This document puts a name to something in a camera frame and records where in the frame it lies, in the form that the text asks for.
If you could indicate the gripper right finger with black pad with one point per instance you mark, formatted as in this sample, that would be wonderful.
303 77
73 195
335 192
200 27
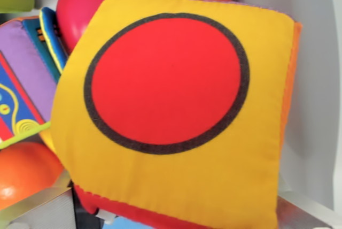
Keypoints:
299 215

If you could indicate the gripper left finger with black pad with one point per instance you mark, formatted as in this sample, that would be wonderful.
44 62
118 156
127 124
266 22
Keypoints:
34 210

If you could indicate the yellow fabric cube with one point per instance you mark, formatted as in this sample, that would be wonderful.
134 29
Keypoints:
171 106

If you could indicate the white plastic bin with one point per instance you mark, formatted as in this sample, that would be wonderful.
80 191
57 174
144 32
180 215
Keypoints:
315 79

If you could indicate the purple fabric cube, radio print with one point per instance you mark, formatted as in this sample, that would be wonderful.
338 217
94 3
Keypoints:
21 79

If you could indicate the large red toy apple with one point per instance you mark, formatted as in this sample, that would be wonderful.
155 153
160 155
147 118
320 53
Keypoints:
80 7

